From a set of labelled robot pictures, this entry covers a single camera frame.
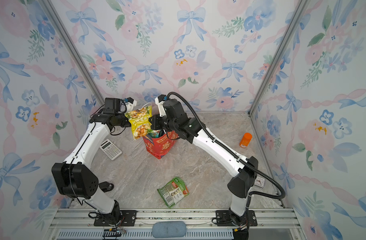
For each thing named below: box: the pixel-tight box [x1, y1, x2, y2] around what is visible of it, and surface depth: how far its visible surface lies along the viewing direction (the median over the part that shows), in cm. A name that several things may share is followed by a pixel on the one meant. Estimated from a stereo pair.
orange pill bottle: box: [239, 132, 253, 148], surface depth 97 cm
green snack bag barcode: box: [157, 177, 190, 208], surface depth 83 cm
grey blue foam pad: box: [152, 221, 187, 238], surface depth 70 cm
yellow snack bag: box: [124, 105, 153, 140], surface depth 70 cm
